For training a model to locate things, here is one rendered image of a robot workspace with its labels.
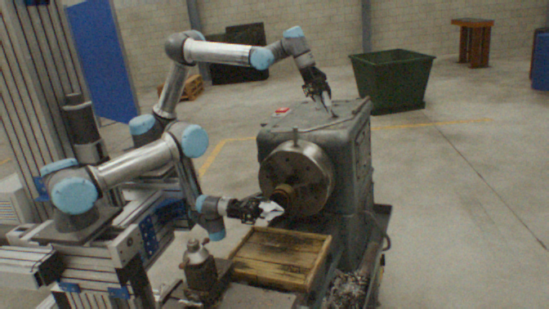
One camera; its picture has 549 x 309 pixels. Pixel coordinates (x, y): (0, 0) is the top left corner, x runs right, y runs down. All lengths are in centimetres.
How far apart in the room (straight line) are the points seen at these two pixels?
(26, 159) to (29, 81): 34
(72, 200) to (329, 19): 1049
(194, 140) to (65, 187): 43
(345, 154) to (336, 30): 984
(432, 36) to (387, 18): 135
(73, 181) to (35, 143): 45
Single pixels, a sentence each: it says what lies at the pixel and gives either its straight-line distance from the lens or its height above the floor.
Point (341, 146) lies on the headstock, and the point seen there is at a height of 120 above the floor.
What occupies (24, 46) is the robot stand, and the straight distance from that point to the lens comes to 158.
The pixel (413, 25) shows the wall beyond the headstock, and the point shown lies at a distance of 1164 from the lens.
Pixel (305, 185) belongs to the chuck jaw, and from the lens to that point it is 149.
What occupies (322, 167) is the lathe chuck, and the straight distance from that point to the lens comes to 152.
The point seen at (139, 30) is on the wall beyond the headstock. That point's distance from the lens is 1260.
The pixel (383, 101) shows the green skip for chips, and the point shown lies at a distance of 609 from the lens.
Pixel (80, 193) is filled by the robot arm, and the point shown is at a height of 134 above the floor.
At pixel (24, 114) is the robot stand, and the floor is 153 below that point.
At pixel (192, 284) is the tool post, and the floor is 104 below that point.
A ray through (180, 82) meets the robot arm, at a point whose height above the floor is 152.
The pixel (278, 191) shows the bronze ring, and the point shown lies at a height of 112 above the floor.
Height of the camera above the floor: 177
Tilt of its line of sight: 21 degrees down
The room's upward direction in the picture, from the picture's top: 8 degrees counter-clockwise
